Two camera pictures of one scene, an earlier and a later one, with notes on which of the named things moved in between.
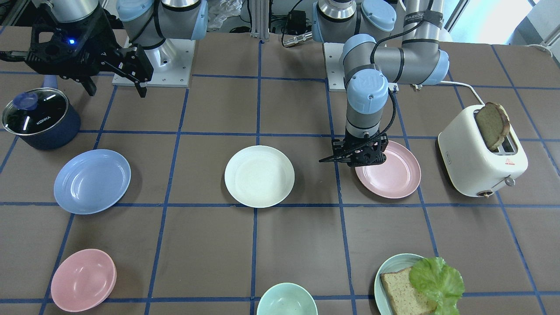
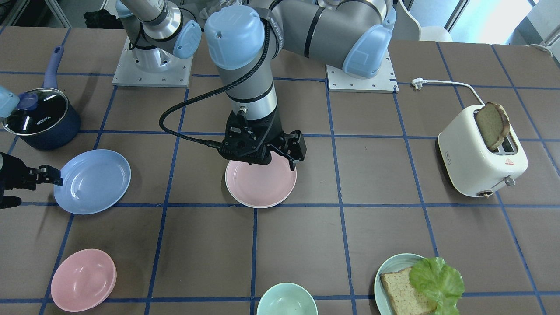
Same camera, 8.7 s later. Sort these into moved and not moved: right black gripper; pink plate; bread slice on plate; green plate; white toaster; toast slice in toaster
Moved: pink plate; right black gripper
Not moved: toast slice in toaster; green plate; bread slice on plate; white toaster
